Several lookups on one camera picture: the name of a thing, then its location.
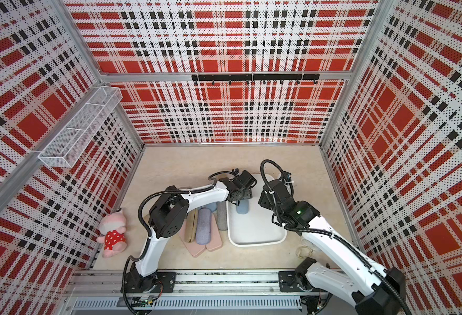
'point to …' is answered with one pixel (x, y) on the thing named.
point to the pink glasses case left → (194, 248)
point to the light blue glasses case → (243, 208)
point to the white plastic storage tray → (256, 228)
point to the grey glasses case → (222, 215)
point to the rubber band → (303, 251)
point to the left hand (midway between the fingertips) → (246, 192)
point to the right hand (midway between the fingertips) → (269, 194)
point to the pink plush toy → (113, 226)
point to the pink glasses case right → (216, 242)
